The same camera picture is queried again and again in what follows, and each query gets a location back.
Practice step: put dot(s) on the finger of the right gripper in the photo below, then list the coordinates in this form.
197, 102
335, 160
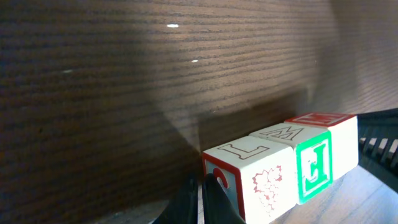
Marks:
377, 132

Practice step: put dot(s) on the green E letter block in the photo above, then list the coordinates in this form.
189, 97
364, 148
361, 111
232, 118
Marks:
313, 155

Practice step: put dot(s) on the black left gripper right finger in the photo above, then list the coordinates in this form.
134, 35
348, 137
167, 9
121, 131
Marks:
216, 205

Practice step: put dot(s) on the wooden block with brown drawing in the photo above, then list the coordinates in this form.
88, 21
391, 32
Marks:
257, 175

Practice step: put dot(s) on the green Z letter block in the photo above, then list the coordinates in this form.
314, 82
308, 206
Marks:
344, 137

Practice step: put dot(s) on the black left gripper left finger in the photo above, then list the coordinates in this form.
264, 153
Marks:
183, 208

